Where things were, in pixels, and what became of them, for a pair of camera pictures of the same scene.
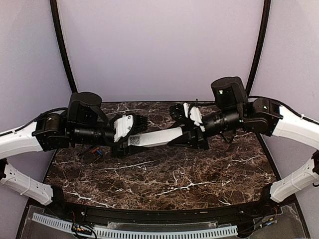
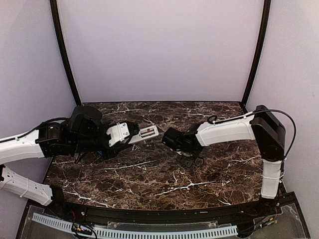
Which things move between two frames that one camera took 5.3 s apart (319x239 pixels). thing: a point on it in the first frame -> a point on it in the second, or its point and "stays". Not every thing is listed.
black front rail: x=83 y=213 stays
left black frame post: x=54 y=8 stays
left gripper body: x=118 y=151 -> x=112 y=153
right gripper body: x=198 y=137 -> x=188 y=161
